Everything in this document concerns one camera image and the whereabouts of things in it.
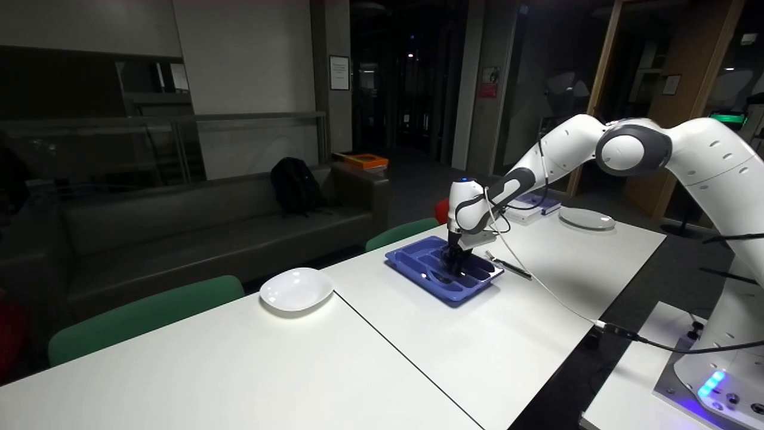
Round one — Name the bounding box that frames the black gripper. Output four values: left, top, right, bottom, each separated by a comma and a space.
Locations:
447, 234, 468, 269

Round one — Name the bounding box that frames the blue plastic cutlery tray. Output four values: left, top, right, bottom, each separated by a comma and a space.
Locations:
385, 238, 498, 309

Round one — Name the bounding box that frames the black handled knife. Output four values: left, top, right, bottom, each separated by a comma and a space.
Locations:
485, 251, 532, 281

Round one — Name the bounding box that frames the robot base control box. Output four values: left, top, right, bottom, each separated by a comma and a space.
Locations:
653, 338, 764, 430

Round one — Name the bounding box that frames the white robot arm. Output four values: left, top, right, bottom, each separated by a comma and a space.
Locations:
449, 115, 764, 284

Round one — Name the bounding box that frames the red chair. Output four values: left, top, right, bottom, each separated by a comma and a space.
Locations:
434, 199, 449, 225

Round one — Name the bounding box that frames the blue book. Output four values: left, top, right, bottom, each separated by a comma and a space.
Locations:
510, 195, 560, 215

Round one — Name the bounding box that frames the grey round plate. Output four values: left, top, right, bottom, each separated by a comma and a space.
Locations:
559, 205, 615, 232

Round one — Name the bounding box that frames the white oval plate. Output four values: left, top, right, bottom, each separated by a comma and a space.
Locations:
258, 269, 335, 313

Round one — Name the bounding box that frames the black backpack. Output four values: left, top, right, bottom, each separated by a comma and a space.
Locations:
270, 159, 323, 215

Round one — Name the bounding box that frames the grey sofa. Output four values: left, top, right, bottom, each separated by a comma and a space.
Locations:
0, 164, 388, 321

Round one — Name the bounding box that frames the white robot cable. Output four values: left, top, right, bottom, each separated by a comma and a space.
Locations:
491, 230, 612, 331

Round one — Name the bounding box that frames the wall notice sign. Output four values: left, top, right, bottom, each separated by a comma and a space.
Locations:
329, 57, 350, 92

